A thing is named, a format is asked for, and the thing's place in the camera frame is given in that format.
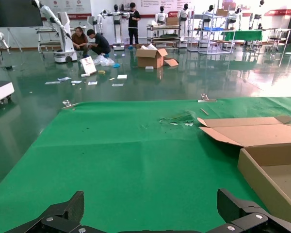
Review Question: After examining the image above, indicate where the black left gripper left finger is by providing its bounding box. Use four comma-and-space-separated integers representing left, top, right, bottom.
4, 191, 117, 233

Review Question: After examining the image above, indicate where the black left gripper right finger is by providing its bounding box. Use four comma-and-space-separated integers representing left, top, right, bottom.
206, 188, 291, 233

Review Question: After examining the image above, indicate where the cardboard box with round holes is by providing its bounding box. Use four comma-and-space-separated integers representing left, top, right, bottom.
197, 115, 291, 226

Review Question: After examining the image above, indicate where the large open cardboard box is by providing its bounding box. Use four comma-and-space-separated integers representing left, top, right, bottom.
135, 44, 169, 69

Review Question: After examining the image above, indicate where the green table cloth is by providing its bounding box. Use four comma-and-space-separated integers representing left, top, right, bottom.
0, 96, 291, 233

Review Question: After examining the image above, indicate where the white machine base on castors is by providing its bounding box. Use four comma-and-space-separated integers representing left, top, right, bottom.
0, 75, 16, 107

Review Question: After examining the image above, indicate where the white paper bag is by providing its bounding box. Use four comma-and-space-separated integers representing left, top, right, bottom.
79, 56, 97, 78

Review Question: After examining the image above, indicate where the clear plastic wrap pile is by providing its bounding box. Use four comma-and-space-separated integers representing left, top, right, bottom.
93, 54, 115, 67

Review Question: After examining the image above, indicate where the loose cardboard flap piece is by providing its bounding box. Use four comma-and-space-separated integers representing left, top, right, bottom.
163, 57, 179, 67

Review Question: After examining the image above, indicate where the person in dark printed t-shirt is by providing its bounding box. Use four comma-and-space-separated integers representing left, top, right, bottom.
86, 29, 112, 58

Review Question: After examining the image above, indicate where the person in brown shirt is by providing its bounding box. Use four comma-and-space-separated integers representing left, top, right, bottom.
71, 26, 90, 58

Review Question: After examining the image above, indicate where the table with green cover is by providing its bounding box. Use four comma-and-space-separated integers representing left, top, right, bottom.
220, 29, 264, 49

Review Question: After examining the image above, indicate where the white metal shelf rack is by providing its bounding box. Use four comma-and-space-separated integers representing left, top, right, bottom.
187, 7, 236, 55

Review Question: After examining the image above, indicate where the white robot on wheeled base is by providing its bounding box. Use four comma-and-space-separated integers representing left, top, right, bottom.
31, 0, 78, 64

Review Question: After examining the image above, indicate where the white humanoid robot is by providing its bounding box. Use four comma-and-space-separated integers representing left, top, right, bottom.
155, 5, 168, 25
203, 4, 216, 23
248, 0, 265, 30
177, 3, 191, 49
229, 6, 243, 24
87, 9, 105, 36

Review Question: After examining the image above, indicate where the white humanoid robot arms outstretched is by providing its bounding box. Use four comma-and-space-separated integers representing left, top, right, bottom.
101, 4, 131, 51

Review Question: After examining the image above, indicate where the metal shelf cart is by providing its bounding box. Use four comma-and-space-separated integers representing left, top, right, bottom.
146, 23, 182, 49

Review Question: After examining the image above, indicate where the person in black clothes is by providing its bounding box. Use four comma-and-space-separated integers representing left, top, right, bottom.
128, 2, 141, 50

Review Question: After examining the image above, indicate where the black display screen on stand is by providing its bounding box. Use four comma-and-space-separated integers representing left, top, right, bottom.
0, 0, 44, 52

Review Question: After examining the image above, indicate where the white frame bench table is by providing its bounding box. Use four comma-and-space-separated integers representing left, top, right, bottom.
35, 26, 62, 53

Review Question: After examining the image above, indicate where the metal frame desk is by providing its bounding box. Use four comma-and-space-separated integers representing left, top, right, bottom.
264, 28, 291, 52

